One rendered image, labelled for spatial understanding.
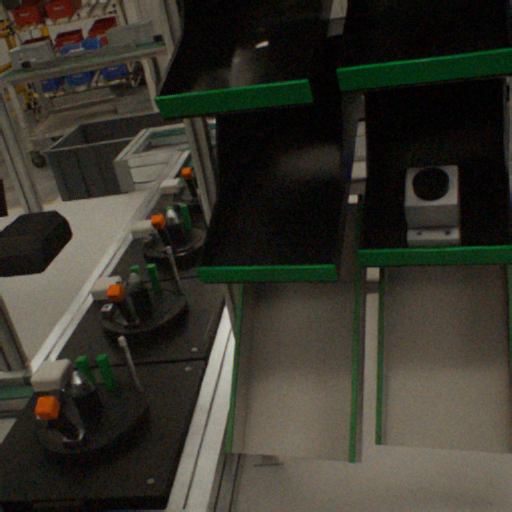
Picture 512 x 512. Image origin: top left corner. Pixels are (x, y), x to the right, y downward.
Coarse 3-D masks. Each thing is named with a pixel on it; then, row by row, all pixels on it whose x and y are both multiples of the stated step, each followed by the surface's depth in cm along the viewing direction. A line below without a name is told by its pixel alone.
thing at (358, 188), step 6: (336, 18) 59; (342, 18) 58; (330, 24) 58; (336, 24) 58; (342, 24) 58; (330, 30) 59; (336, 30) 59; (342, 30) 59; (510, 162) 63; (510, 168) 63; (510, 174) 63; (354, 180) 66; (360, 180) 65; (354, 186) 65; (360, 186) 65; (354, 192) 66; (360, 192) 66
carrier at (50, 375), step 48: (48, 384) 87; (96, 384) 83; (144, 384) 85; (192, 384) 83; (48, 432) 77; (96, 432) 75; (144, 432) 76; (0, 480) 73; (48, 480) 72; (96, 480) 71; (144, 480) 69
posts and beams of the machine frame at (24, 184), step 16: (0, 96) 176; (0, 112) 176; (0, 128) 179; (16, 128) 182; (0, 144) 180; (16, 144) 181; (16, 160) 182; (16, 176) 184; (32, 176) 188; (16, 192) 187; (32, 192) 187; (32, 208) 189
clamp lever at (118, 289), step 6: (120, 282) 92; (108, 288) 90; (114, 288) 90; (120, 288) 90; (108, 294) 89; (114, 294) 89; (120, 294) 89; (114, 300) 90; (120, 300) 90; (126, 300) 92; (120, 306) 92; (126, 306) 92; (126, 312) 93; (132, 312) 94; (126, 318) 94; (132, 318) 94
